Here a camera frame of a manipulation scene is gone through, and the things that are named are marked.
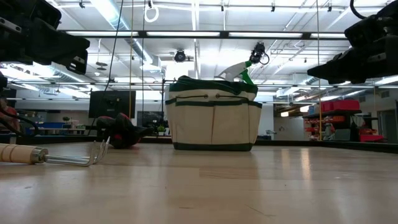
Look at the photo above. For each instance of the storage shelf rack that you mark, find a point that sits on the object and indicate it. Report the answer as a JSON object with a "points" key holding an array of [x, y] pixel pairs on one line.
{"points": [[337, 124]]}

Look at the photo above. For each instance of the black aluminium table frame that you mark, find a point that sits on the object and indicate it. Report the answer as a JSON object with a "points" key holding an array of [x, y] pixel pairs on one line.
{"points": [[342, 145]]}

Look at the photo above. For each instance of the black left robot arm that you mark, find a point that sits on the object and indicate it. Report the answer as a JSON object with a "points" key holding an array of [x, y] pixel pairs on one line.
{"points": [[2, 81]]}

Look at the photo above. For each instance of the large black monitor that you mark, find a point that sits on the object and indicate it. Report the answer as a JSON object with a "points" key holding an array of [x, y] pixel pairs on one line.
{"points": [[109, 104]]}

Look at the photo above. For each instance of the red black gardening gloves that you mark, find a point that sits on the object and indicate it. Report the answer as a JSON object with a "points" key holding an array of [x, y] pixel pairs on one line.
{"points": [[122, 130]]}

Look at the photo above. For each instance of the small red storage bin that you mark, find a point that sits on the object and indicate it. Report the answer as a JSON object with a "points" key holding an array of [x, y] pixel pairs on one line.
{"points": [[371, 137]]}

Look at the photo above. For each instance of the black overhead camera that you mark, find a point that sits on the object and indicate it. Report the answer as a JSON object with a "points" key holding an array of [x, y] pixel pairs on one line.
{"points": [[179, 56]]}

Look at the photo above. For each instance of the beige green gardening bag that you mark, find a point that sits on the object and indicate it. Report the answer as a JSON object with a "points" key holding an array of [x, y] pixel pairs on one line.
{"points": [[213, 124]]}

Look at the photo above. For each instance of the blue workbench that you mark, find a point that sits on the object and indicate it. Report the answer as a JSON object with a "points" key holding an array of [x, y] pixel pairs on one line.
{"points": [[49, 125]]}

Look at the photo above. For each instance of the small green potted plant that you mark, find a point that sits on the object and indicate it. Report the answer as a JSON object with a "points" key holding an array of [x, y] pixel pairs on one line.
{"points": [[160, 128]]}

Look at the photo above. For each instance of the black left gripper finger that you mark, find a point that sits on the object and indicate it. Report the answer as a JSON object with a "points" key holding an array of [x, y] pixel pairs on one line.
{"points": [[56, 39], [53, 56]]}

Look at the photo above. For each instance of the small dark monitor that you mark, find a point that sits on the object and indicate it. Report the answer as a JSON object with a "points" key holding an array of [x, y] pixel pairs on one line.
{"points": [[150, 117]]}

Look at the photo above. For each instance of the overhead light bar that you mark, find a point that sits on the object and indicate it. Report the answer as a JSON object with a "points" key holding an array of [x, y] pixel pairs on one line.
{"points": [[141, 34]]}

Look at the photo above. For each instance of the green spray bottle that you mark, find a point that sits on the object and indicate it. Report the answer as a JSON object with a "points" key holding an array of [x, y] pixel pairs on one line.
{"points": [[234, 70]]}

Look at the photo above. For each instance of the person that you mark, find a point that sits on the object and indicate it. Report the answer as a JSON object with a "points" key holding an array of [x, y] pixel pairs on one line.
{"points": [[9, 116]]}

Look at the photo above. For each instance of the large red storage bin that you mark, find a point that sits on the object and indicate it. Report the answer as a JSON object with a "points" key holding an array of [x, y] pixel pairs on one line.
{"points": [[340, 105]]}

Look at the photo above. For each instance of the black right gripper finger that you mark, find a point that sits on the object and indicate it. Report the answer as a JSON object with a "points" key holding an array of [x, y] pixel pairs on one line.
{"points": [[351, 75], [348, 62]]}

